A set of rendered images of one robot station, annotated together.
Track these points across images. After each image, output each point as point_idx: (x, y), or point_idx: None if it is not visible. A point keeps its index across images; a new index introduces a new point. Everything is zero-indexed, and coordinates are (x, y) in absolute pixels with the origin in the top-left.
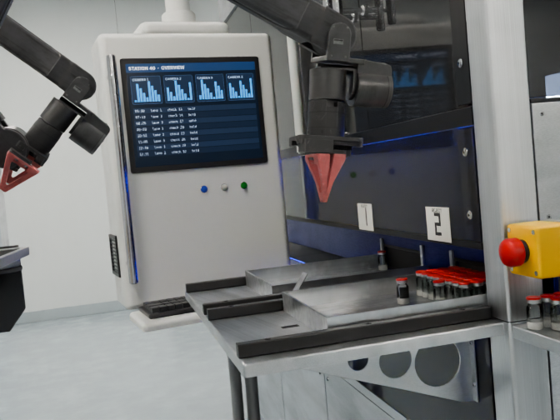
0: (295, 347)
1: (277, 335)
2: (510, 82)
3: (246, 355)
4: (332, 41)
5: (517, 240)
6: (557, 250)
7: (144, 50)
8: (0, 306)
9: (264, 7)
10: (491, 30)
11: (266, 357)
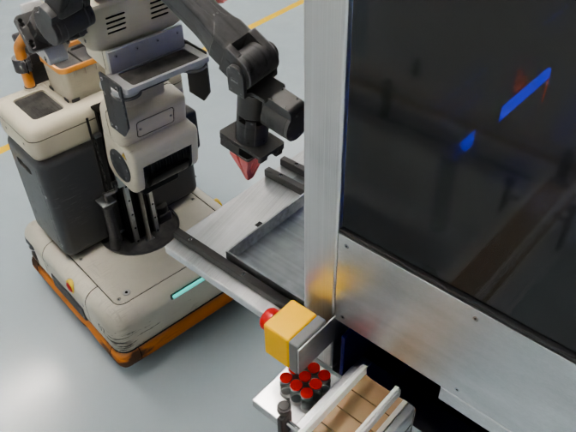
0: (200, 254)
1: (235, 231)
2: (319, 206)
3: (177, 239)
4: (230, 78)
5: (267, 317)
6: (276, 347)
7: None
8: (199, 83)
9: (189, 27)
10: (305, 155)
11: (182, 249)
